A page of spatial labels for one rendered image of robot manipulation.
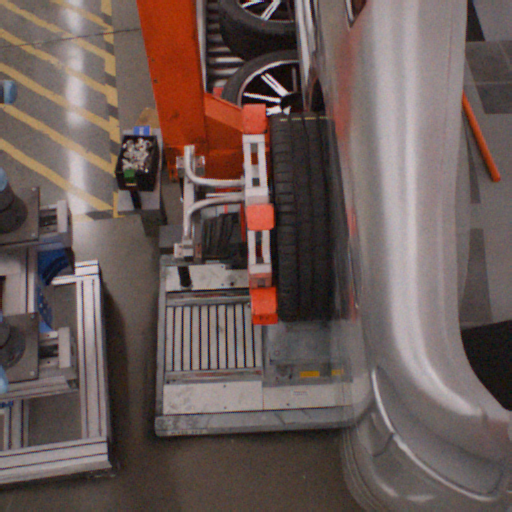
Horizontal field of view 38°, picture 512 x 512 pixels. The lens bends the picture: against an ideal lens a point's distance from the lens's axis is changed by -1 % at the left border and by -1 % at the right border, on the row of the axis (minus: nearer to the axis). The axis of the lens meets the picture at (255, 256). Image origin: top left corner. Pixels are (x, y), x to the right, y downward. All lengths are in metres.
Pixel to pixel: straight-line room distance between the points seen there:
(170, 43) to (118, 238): 1.28
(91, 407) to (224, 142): 1.08
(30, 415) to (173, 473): 0.57
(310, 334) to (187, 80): 1.06
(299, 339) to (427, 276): 1.58
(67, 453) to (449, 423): 1.75
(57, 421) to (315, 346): 0.99
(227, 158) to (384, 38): 1.33
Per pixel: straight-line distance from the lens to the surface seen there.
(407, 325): 1.29
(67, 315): 3.03
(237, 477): 2.89
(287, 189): 2.05
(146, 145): 2.99
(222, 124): 2.69
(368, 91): 1.54
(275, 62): 3.37
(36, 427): 2.86
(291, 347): 2.83
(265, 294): 2.18
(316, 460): 2.91
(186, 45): 2.41
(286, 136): 2.15
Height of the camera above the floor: 2.77
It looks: 57 degrees down
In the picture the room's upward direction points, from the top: 3 degrees counter-clockwise
